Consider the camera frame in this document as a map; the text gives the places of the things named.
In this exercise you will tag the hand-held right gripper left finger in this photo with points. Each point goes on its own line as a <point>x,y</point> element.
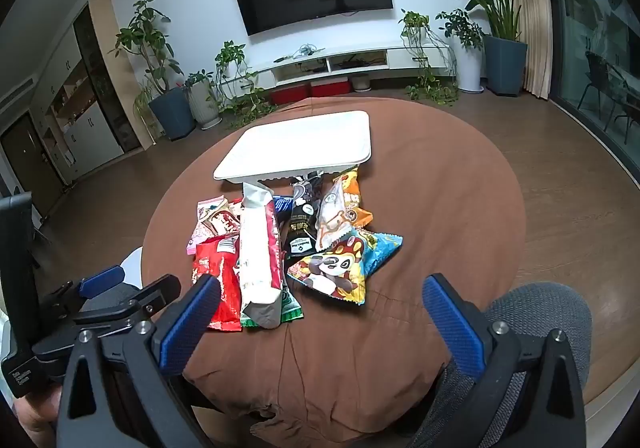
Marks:
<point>182,328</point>

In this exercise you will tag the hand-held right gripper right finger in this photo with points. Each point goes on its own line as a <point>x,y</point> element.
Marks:
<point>452,328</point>

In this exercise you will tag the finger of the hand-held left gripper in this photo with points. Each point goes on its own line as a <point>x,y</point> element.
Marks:
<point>102,277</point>
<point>155,295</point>

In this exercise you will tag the pink snack packet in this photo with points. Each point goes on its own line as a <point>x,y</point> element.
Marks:
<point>199,234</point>

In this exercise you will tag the white red patterned snack packet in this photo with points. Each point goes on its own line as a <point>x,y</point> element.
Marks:
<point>222,223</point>

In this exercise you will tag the long white red snack packet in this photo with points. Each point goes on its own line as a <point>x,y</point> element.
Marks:
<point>255,248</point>

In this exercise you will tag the green snack packet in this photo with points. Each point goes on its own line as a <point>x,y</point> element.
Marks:
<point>292,310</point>

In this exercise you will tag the panda print snack packet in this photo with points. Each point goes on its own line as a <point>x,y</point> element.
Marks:
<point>335,273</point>

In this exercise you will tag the black snack packet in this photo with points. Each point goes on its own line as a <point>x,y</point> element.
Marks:
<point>300,233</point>

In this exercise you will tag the blue snack packet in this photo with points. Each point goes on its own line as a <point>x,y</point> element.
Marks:
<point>282,205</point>

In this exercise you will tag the clear snack packet orange print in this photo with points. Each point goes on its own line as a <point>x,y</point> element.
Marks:
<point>332,223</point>

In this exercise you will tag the white plastic tray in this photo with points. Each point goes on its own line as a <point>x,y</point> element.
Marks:
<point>300,142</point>

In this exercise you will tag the person's left hand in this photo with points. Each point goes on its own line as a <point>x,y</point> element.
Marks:
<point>37,410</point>

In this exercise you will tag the white stool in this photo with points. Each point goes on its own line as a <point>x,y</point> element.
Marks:
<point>132,268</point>

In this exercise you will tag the grey mesh chair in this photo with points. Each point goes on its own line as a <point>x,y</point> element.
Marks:
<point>530,308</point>

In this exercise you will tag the brown entrance door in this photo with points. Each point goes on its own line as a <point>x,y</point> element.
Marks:
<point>25,162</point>

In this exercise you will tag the round brown table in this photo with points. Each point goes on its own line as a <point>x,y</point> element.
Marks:
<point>425,188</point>

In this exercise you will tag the tree plant in dark pot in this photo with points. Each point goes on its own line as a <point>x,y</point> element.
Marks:
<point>172,112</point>

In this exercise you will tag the plant in ribbed white pot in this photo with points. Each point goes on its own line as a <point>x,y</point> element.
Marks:
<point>205,102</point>

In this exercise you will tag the red storage box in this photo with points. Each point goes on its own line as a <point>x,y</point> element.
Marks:
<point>290,95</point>
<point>329,87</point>

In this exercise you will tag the trailing vine plant on stand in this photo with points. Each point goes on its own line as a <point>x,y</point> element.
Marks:
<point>230,57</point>

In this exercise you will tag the small white pot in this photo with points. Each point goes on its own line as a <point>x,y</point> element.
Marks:
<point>361,83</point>

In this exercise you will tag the bushy plant in white pot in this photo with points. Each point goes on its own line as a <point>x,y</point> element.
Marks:
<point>470,67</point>

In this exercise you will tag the broad-leaf plant in blue pot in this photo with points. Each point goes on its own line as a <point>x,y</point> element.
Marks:
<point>505,65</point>

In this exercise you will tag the white television cabinet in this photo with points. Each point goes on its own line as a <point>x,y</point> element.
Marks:
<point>400,58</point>

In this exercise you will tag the outdoor chair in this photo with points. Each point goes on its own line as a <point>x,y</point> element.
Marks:
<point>600,77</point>

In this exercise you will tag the trailing vine plant on cabinet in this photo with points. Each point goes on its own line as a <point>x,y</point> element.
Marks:
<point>415,25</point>

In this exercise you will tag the beige curtain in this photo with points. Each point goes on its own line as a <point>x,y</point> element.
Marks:
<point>532,27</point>

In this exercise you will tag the glass sliding door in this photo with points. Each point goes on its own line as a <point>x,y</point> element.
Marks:
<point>590,17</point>

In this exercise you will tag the wall cabinet unit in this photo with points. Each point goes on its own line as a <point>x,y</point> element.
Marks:
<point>95,127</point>

